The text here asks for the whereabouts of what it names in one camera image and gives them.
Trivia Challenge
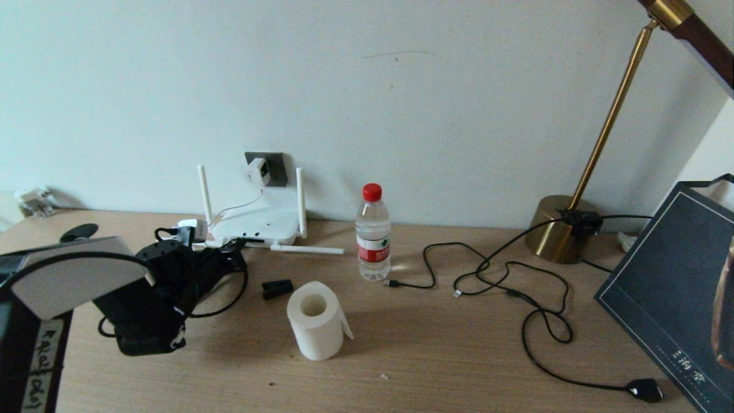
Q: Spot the black lamp power cord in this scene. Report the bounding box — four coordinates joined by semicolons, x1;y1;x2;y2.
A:
452;261;664;403
578;214;653;273

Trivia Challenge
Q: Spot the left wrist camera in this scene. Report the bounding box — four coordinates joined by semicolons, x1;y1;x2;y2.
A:
176;219;209;243

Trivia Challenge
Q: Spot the clear water bottle red cap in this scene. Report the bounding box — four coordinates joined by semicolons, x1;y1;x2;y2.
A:
356;183;392;282

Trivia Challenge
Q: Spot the white power adapter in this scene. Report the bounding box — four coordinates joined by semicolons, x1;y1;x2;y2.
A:
247;158;271;188

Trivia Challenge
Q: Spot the grey wall socket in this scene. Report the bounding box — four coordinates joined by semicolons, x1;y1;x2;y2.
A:
245;152;288;188

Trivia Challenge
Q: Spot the thin black usb cable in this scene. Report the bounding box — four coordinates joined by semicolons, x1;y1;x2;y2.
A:
384;218;574;289

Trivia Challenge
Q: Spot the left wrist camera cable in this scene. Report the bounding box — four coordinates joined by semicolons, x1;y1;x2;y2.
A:
154;227;250;320

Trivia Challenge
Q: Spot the white toilet paper roll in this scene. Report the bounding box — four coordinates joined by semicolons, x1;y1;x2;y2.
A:
287;281;355;362

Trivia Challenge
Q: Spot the dark blue paper bag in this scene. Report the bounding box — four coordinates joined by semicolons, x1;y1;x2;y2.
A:
594;174;734;413

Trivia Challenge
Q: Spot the small black clip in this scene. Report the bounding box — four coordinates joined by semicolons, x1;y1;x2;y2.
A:
262;279;295;301

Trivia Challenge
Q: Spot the white wifi router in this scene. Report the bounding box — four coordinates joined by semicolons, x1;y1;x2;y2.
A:
197;165;346;255

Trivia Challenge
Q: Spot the brass desk lamp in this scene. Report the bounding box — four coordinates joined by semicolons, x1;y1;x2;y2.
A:
525;0;734;264

